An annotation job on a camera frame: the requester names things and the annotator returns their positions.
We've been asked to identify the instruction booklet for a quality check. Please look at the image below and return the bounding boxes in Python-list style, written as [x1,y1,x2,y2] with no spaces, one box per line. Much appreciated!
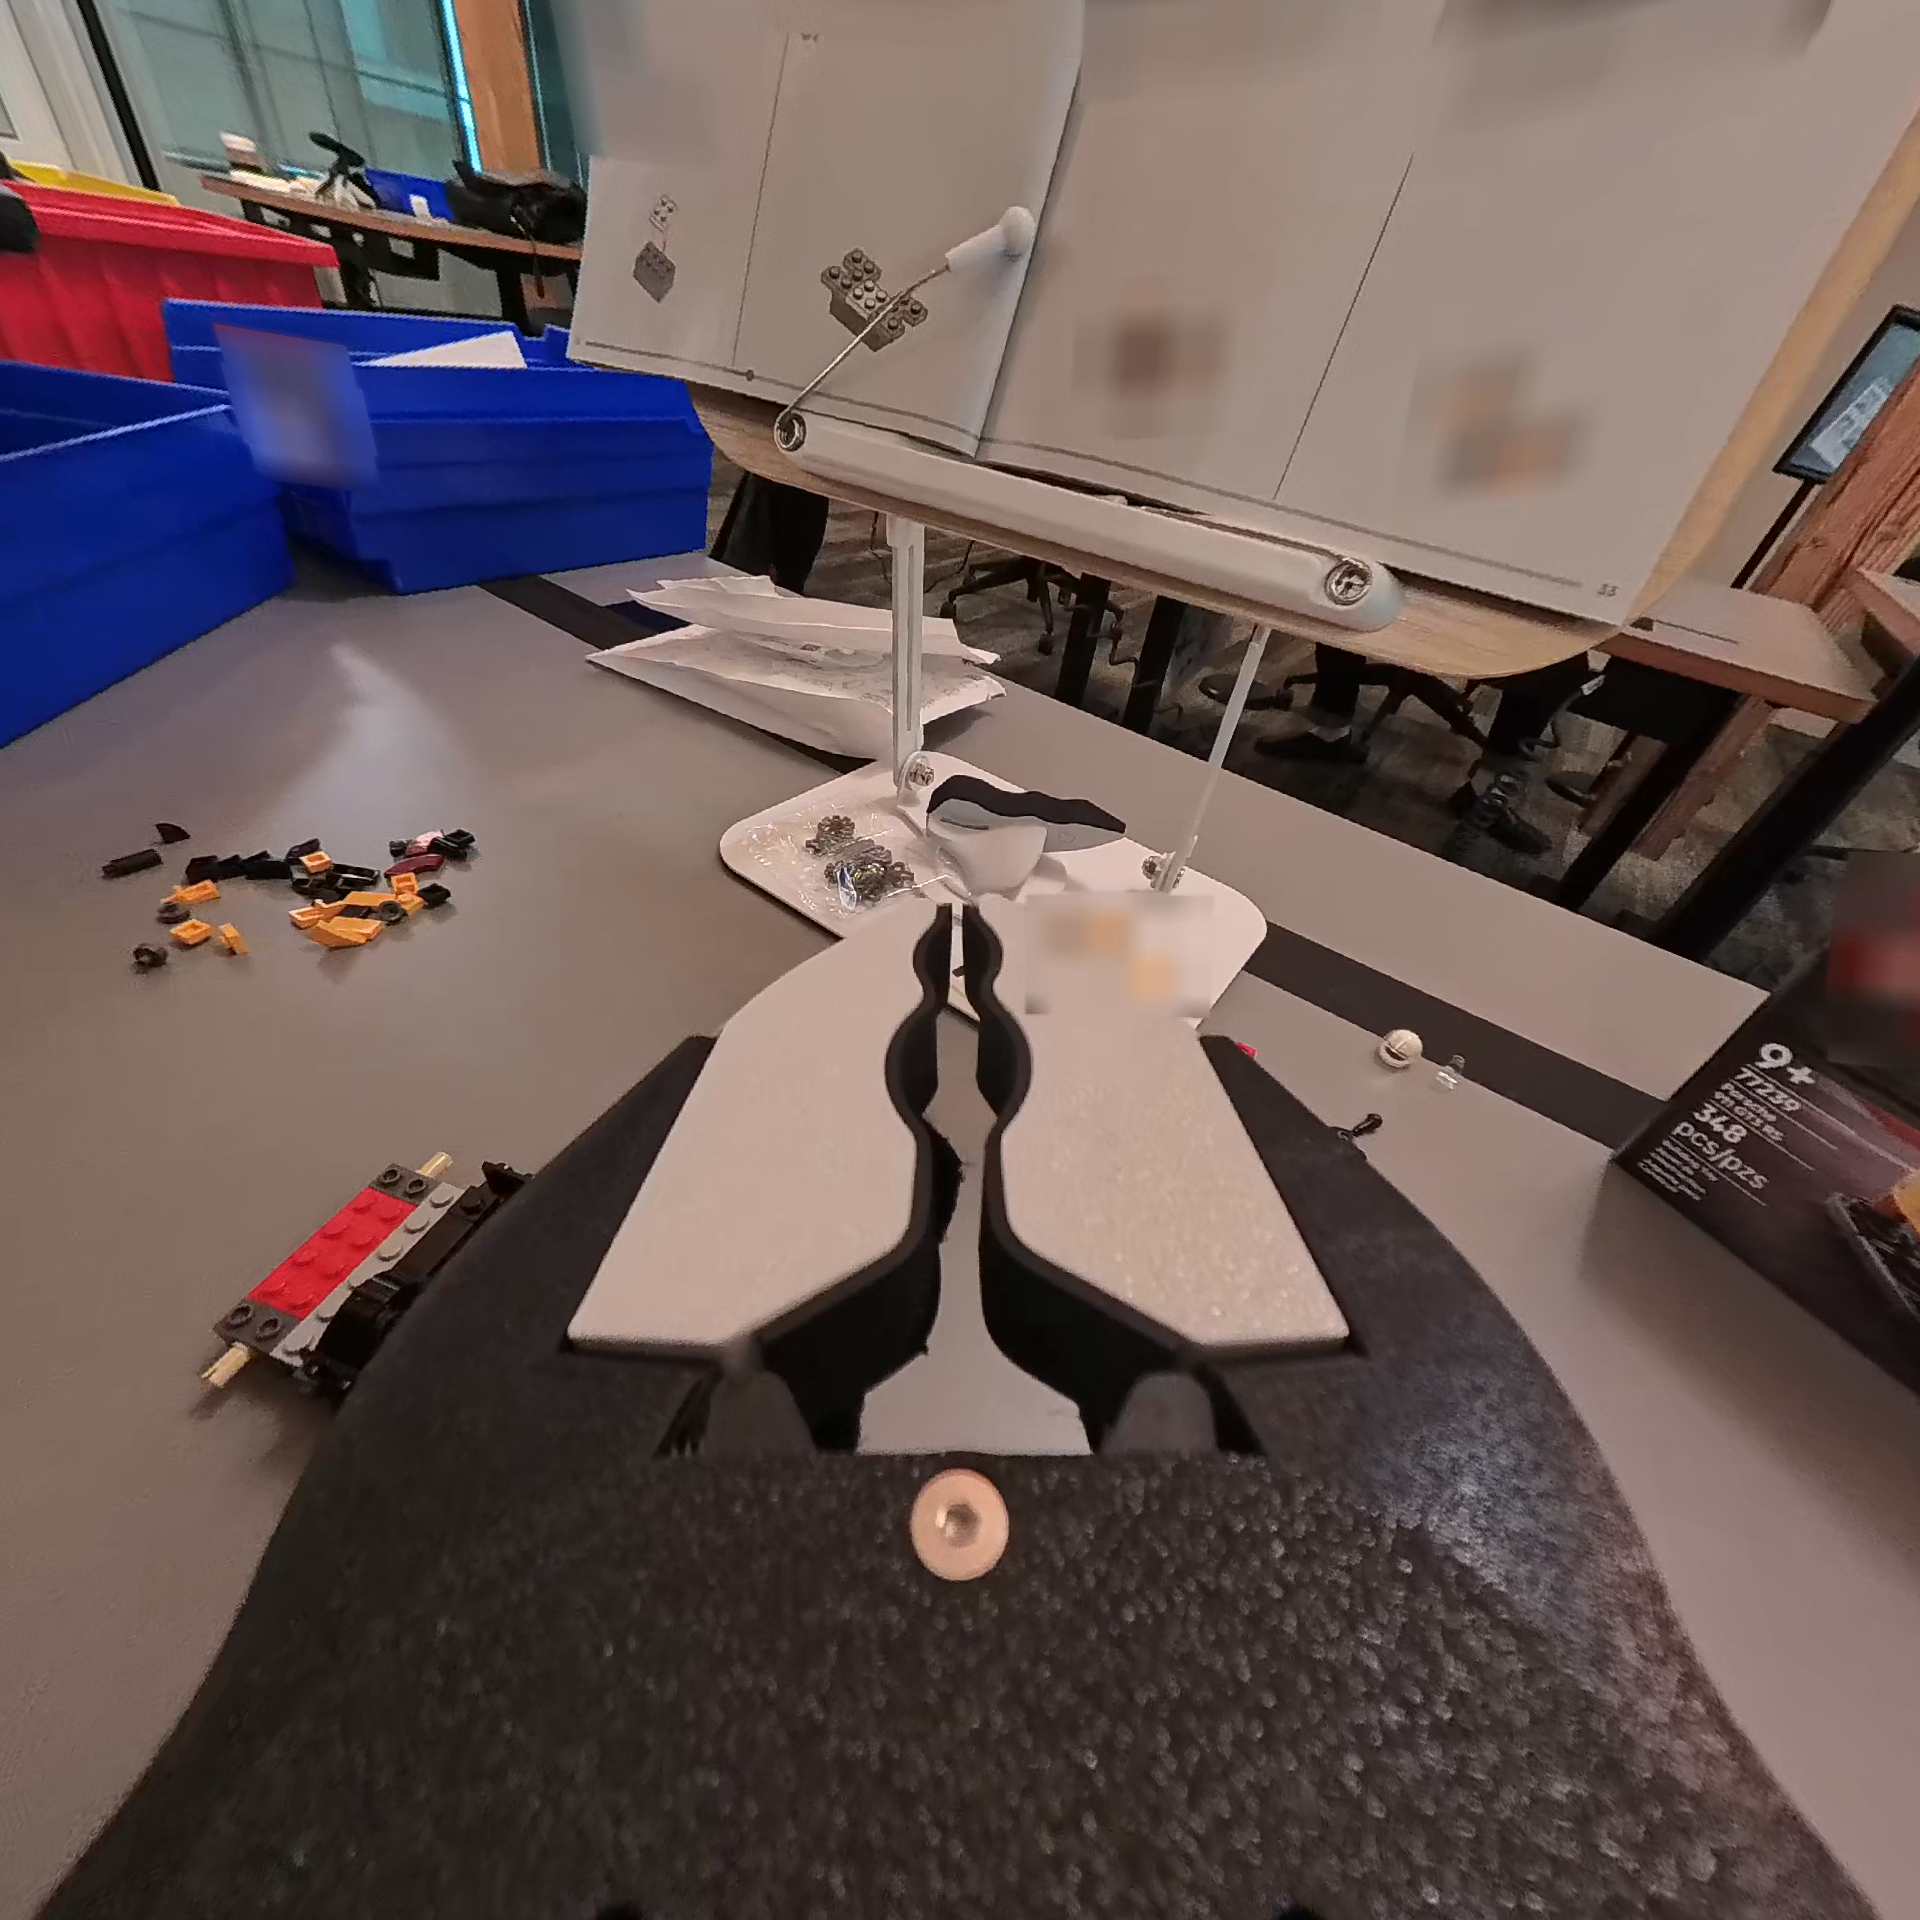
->
[571,0,1901,624]

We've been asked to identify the black toy box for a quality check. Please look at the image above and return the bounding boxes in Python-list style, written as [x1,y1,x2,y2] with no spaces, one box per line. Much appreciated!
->
[1612,845,1920,1389]

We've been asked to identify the dark framed screen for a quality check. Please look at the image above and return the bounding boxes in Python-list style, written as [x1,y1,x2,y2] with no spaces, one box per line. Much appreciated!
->
[1776,305,1920,485]

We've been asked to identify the wooden background desk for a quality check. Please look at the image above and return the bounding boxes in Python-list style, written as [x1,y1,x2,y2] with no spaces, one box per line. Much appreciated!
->
[199,167,589,317]

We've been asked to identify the black bag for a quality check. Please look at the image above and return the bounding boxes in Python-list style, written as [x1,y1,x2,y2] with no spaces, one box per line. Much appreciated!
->
[446,161,589,246]

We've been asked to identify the grey desk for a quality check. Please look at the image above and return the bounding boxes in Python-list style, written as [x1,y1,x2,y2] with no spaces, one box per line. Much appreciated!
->
[0,546,1920,1920]

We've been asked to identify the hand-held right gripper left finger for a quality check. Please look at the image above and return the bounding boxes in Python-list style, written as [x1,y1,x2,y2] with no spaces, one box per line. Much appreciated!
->
[566,903,966,1454]

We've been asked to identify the yellow plastic bin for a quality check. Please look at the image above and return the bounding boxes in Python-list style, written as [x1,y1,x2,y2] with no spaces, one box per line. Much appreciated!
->
[0,161,182,206]

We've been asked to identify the white stand with wooden board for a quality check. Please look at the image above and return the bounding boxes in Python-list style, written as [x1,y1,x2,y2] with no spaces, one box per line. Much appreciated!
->
[696,150,1920,1037]

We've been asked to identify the red plastic bin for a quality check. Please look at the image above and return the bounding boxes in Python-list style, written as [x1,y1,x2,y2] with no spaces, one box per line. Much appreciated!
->
[0,180,342,385]

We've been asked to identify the pile of small loose bricks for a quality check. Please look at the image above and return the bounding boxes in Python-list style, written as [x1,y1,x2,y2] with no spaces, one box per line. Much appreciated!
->
[103,816,481,973]

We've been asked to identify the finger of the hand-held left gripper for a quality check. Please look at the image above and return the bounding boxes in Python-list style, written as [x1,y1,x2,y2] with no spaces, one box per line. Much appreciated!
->
[922,771,1131,905]

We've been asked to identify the wooden side table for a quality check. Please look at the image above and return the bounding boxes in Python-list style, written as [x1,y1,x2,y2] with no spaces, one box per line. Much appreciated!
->
[1560,569,1920,961]

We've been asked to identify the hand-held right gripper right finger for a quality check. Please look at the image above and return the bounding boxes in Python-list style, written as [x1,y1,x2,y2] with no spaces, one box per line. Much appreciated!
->
[965,899,1356,1454]

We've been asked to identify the clear bag of dark parts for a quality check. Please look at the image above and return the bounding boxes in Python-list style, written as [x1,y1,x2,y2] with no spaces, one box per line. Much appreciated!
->
[781,801,962,917]

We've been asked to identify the toy brick car model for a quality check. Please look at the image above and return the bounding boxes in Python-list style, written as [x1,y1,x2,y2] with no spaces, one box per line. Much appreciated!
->
[199,1152,535,1403]

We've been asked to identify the black office chair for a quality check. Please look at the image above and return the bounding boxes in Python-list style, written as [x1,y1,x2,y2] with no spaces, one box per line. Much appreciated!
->
[937,540,1159,708]

